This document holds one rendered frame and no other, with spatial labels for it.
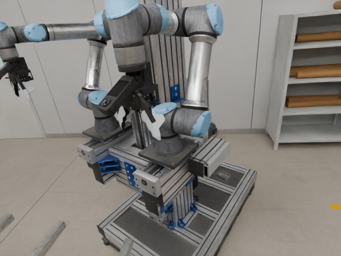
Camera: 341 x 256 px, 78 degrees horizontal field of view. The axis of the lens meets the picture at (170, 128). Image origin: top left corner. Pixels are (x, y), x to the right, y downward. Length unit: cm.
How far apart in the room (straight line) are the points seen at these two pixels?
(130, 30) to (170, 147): 61
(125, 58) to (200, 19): 47
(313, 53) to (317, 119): 92
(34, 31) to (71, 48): 225
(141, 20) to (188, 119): 46
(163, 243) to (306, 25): 274
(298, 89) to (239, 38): 103
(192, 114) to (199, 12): 40
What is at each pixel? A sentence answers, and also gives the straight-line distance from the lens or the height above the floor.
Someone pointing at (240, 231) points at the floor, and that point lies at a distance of 204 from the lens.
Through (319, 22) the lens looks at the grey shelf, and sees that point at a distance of 320.
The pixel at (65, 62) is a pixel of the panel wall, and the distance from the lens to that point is 349.
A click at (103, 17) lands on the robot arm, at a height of 163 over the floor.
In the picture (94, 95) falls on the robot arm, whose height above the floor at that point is 127.
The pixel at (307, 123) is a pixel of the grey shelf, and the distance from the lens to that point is 355.
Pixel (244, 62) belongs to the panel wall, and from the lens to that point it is 301.
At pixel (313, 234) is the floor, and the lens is 219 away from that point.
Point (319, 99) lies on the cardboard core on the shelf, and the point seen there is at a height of 59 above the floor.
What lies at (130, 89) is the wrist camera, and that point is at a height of 147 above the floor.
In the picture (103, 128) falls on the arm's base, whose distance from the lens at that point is 134.
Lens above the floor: 161
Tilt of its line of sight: 27 degrees down
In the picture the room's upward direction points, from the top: 6 degrees counter-clockwise
